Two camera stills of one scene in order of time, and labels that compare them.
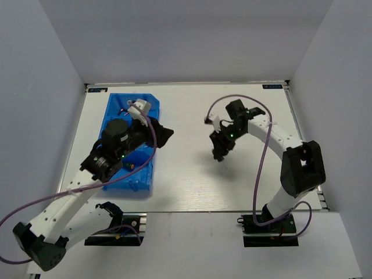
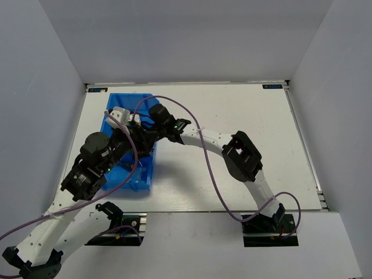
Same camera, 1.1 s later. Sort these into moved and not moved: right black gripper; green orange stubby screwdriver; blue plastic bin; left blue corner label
Moved: right black gripper
Not moved: green orange stubby screwdriver; blue plastic bin; left blue corner label
